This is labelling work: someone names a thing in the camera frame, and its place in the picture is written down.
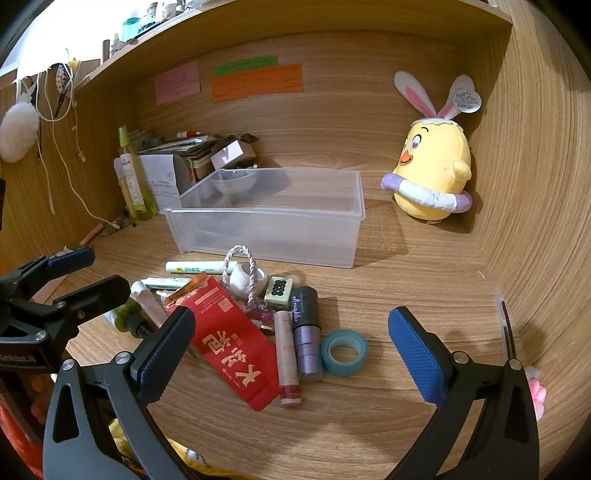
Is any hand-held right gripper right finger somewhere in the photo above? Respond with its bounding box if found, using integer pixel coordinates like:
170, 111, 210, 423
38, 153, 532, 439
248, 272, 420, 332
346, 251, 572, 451
385, 305, 541, 480

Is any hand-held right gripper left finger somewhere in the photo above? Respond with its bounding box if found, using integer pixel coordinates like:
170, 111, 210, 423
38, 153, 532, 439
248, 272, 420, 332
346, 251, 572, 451
42, 305, 218, 480

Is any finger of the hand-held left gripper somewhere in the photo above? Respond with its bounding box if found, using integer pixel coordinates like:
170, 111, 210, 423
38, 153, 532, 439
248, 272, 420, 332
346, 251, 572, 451
28, 274, 132, 326
0, 247, 96, 301

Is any green bottle black cap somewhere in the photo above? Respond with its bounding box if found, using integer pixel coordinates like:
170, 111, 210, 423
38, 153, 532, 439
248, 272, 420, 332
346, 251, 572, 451
111, 302, 158, 340

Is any blue tape roll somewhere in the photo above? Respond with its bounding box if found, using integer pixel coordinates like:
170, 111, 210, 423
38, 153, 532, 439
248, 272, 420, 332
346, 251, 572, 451
321, 329, 369, 377

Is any white green tube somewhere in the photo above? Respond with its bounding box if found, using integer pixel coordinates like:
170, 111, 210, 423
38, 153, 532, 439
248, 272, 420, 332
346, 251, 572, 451
165, 260, 238, 275

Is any purple nail polish bottle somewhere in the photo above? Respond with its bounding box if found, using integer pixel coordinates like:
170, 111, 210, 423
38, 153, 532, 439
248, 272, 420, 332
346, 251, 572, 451
291, 286, 324, 380

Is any pink lip gloss tube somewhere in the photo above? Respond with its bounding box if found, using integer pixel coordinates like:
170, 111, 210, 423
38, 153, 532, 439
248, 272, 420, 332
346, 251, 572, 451
276, 311, 303, 407

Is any white green mahjong tile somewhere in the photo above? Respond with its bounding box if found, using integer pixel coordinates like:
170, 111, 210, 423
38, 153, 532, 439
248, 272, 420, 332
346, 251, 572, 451
264, 276, 294, 311

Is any clear plastic storage bin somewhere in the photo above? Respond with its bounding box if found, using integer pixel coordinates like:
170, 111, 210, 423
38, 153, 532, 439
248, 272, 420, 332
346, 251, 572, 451
165, 167, 366, 269

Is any person's left hand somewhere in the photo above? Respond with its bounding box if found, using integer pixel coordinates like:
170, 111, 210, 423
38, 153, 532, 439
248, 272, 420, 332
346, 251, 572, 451
28, 374, 56, 418

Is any short wooden stick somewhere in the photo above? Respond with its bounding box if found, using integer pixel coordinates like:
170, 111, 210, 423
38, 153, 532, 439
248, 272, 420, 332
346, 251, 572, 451
78, 224, 105, 247

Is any white cream tube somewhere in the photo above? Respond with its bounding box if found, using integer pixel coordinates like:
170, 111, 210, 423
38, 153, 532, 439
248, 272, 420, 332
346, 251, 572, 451
130, 281, 171, 329

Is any red paper packet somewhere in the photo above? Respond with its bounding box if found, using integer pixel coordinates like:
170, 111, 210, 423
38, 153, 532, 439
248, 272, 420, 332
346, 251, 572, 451
166, 272, 281, 411

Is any yellow-green spray bottle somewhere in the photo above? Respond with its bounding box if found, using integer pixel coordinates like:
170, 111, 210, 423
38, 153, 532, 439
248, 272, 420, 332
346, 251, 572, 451
116, 124, 158, 221

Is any pink glitter hair clip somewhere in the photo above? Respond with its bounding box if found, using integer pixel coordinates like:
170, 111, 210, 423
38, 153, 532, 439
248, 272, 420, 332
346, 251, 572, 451
249, 305, 276, 331

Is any yellow cloth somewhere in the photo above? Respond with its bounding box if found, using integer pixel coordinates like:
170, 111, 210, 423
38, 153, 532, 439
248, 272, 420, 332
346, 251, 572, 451
108, 418, 232, 480

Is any white paper box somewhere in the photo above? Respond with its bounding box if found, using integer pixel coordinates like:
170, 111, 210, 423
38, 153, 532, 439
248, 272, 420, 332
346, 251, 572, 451
139, 154, 197, 210

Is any pink soft toy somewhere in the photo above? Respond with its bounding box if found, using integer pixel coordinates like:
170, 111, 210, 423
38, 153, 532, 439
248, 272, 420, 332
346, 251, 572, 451
526, 367, 548, 421

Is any white fluffy pompom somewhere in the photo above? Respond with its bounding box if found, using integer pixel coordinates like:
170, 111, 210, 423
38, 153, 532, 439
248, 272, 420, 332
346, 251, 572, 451
0, 102, 40, 163

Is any stack of books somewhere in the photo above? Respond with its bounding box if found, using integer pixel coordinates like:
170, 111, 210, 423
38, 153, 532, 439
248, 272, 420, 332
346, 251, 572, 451
139, 134, 222, 182

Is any clear glass bowl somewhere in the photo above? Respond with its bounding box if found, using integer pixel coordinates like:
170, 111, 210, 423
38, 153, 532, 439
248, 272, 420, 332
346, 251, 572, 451
211, 168, 258, 197

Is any yellow chick plush toy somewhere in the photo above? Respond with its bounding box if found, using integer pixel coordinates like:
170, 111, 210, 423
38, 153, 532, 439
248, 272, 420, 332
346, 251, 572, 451
381, 70, 483, 224

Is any small cardboard box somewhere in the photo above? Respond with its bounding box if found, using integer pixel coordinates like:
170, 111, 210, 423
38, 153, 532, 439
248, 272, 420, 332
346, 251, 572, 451
210, 138, 257, 172

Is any pink sticky note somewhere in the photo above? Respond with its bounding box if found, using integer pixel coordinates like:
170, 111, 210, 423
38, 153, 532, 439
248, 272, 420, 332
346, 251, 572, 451
154, 61, 201, 106

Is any orange paper note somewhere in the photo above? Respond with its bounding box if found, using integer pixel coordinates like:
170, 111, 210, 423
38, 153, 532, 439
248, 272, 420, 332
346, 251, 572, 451
211, 64, 304, 102

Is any green paper note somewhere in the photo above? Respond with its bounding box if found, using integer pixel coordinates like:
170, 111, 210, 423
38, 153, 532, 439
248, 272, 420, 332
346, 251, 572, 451
214, 54, 279, 78

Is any wooden desk shelf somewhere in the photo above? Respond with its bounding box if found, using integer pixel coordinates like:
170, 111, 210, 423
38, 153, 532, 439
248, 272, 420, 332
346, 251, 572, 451
74, 0, 514, 93

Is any white cable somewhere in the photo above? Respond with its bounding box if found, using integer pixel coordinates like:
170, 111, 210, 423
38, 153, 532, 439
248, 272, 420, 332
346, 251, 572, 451
46, 65, 122, 229

